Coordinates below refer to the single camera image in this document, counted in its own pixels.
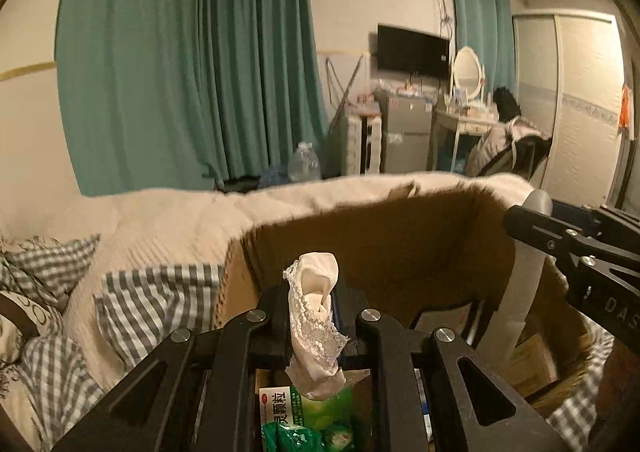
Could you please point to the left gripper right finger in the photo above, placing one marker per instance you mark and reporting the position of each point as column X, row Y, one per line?
column 431, row 392

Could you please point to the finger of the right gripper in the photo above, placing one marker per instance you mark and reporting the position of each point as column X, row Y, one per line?
column 585, row 214
column 551, row 236

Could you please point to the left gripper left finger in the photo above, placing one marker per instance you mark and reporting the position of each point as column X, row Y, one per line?
column 193, row 392

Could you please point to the grey white tube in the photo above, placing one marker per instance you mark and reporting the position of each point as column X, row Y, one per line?
column 497, row 341

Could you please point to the white lace cloth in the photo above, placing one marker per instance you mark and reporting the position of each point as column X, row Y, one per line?
column 316, row 343

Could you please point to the green snack packet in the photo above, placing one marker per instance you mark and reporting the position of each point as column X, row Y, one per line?
column 277, row 437

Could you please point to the green white medicine box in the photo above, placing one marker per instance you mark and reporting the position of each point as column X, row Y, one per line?
column 285, row 404

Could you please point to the grey checked bed sheet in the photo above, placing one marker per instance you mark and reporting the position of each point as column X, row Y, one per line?
column 69, row 334

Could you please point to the chair with clothes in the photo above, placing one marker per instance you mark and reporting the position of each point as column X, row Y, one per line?
column 515, row 145

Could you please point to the brown cardboard box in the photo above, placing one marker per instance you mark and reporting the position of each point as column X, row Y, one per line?
column 411, row 254

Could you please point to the white louvred wardrobe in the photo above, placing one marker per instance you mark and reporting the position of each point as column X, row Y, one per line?
column 569, row 70

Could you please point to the white dressing table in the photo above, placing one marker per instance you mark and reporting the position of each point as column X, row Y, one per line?
column 459, row 125

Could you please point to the floral duvet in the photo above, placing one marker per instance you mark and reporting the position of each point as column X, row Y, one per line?
column 28, row 332

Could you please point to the white oval vanity mirror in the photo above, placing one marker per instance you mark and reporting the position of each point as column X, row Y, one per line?
column 468, row 74

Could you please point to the grey mini fridge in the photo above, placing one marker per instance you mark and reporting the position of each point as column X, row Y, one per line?
column 407, row 125

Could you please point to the white stacked storage crates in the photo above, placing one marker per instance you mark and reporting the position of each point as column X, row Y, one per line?
column 359, row 130

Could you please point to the green curtain by wardrobe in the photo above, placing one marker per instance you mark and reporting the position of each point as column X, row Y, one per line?
column 486, row 26

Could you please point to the large clear water bottle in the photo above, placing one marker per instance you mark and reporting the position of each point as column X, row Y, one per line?
column 304, row 164

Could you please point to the black wall television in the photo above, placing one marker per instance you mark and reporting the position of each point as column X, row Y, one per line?
column 412, row 52

